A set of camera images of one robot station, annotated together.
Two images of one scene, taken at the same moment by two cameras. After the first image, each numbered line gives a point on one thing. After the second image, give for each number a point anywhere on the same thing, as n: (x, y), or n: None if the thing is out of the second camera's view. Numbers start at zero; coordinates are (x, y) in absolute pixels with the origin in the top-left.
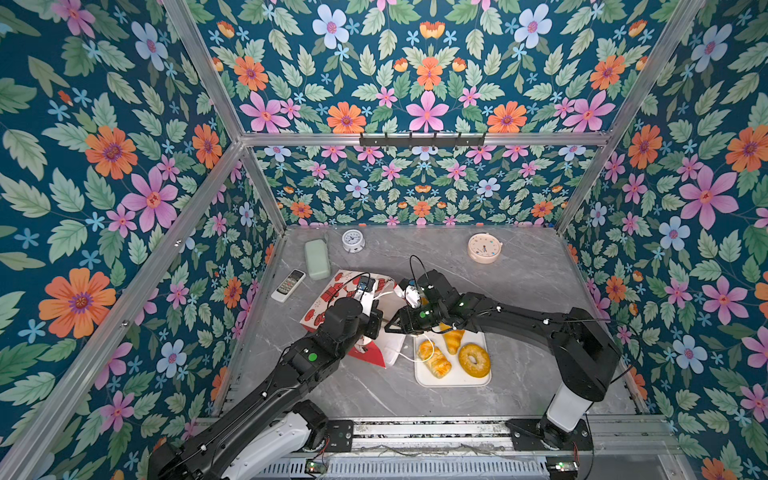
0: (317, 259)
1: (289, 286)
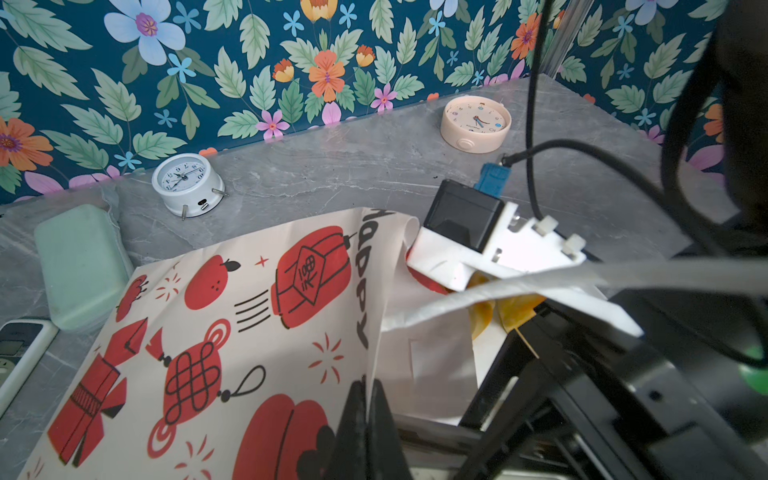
0: (85, 264)
1: (23, 342)
